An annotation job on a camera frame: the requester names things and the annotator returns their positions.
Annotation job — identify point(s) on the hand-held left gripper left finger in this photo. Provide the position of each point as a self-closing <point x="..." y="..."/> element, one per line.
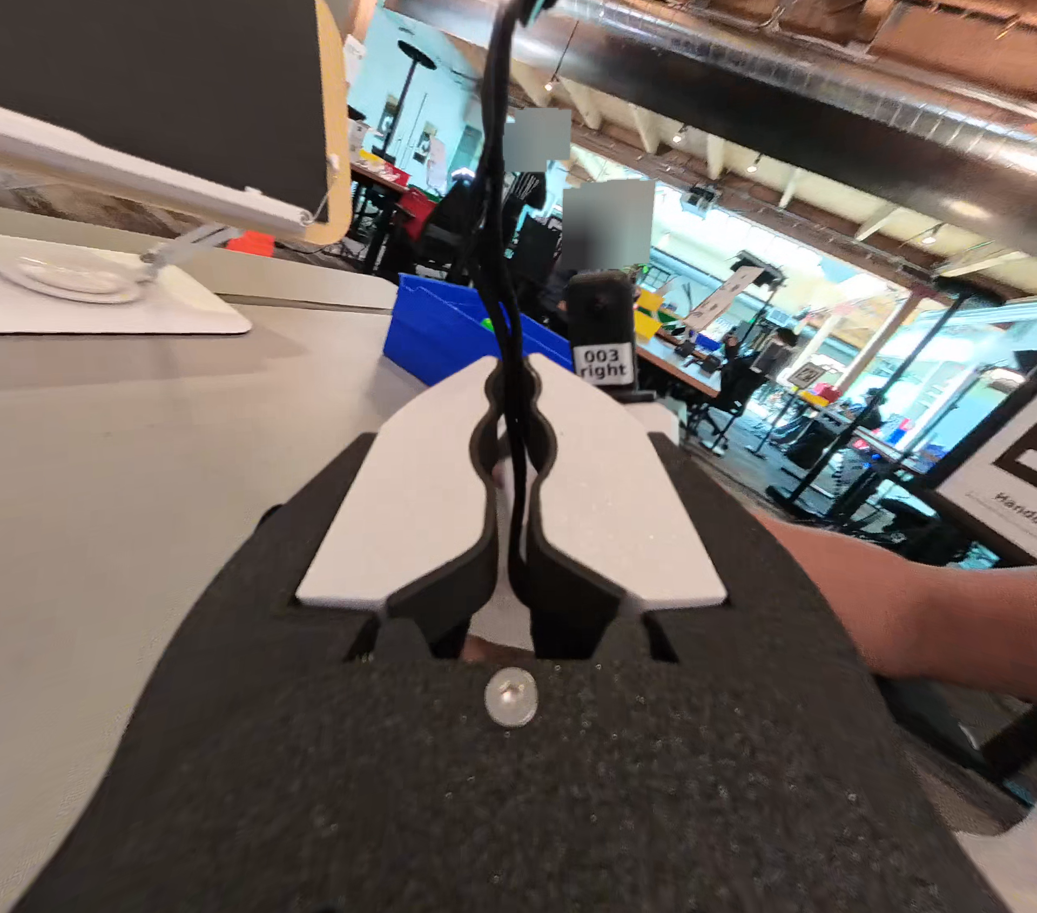
<point x="397" y="508"/>

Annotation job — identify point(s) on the wood-framed black board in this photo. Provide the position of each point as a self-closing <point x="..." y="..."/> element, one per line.
<point x="162" y="38"/>

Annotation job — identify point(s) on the orange traffic cone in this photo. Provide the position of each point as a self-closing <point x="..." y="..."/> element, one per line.
<point x="251" y="242"/>

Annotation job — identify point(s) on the framed black-white marker sign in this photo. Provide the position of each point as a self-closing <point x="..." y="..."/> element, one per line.
<point x="996" y="476"/>

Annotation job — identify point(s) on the wooden far table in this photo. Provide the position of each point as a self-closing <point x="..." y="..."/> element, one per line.
<point x="377" y="180"/>
<point x="680" y="370"/>

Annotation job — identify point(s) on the blue plastic bin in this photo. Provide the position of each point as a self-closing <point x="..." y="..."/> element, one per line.
<point x="437" y="338"/>

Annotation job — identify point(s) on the yellow bin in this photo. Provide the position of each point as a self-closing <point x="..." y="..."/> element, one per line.
<point x="648" y="318"/>

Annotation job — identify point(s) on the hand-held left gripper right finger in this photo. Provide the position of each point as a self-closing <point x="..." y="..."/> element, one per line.
<point x="624" y="508"/>

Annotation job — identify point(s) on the silver ceiling duct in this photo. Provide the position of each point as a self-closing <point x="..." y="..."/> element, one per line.
<point x="729" y="46"/>

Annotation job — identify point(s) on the red bin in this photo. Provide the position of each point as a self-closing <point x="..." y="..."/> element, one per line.
<point x="415" y="212"/>

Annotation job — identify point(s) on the black floor lamp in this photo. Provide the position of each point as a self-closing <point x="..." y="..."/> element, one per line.
<point x="964" y="297"/>
<point x="416" y="50"/>

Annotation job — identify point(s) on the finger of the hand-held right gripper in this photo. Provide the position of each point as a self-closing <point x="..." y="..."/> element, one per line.
<point x="664" y="425"/>

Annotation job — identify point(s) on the person's right forearm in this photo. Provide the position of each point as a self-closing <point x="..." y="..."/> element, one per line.
<point x="907" y="605"/>

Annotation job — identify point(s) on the black hanging panel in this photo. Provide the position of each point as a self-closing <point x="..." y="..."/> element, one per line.
<point x="810" y="143"/>

